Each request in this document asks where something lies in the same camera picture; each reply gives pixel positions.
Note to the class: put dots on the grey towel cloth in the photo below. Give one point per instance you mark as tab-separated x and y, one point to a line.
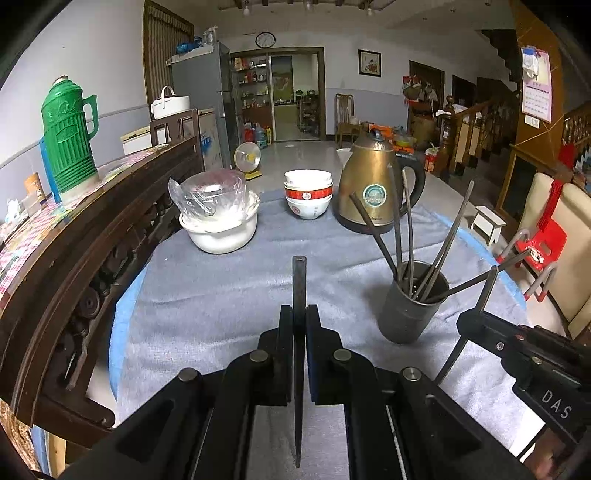
231	300

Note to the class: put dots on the gold electric kettle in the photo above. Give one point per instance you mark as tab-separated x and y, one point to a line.
369	175

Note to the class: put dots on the white bowl red print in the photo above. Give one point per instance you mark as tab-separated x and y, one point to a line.
308	207

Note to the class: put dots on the wooden chair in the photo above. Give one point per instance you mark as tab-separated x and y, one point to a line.
344	115

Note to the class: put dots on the plain white bowl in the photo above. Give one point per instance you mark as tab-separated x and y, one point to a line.
308	175

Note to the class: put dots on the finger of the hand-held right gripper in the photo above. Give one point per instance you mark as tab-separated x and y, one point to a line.
485	330

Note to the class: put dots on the blue bag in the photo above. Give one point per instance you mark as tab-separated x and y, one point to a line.
189	46

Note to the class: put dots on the white bowl red band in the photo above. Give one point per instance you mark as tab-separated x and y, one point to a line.
308	191

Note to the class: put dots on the white box blue print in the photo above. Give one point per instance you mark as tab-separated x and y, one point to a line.
210	143

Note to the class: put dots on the framed wall picture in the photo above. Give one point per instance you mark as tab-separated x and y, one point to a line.
369	63

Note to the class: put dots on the red hanging knot ornament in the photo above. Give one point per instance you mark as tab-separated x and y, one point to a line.
551	198

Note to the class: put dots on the blue water jug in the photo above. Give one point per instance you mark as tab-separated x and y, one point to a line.
262	138

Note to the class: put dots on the grey perforated utensil holder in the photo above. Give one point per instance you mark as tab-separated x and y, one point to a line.
406	323

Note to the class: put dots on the green thermos flask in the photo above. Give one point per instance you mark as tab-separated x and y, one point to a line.
69	138

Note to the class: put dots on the checkered cloth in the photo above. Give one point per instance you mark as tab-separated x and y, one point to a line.
27	240

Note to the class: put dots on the blue table cover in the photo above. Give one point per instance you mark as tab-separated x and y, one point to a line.
122	323

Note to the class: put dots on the wooden stair railing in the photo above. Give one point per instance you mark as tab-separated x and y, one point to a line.
480	129

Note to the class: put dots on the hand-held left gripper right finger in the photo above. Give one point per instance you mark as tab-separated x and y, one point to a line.
314	355

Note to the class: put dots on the white pot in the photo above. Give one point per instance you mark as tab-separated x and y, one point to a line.
221	235

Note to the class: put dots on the small orange box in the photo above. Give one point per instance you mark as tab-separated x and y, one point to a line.
34	187

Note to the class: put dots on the round wall clock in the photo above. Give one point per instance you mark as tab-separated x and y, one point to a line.
265	39

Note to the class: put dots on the cream chair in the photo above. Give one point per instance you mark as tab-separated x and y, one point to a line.
572	230

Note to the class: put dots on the clear plastic bag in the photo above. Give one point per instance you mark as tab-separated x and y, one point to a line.
207	194

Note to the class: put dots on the brown wooden door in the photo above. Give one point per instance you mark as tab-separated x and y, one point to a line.
161	46

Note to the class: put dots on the wall calendar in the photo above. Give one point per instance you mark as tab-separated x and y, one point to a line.
538	92

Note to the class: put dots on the red plastic stool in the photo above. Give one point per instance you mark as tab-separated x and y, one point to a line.
549	235

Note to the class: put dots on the small electric fan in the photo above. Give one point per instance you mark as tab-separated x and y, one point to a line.
247	159

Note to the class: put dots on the carved dark wooden bench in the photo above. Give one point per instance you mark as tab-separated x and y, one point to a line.
69	277

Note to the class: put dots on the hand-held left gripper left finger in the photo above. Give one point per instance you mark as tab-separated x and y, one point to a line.
287	350

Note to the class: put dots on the small white stool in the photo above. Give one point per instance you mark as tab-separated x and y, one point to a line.
489	219

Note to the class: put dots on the grey refrigerator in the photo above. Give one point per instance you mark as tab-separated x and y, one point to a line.
203	83

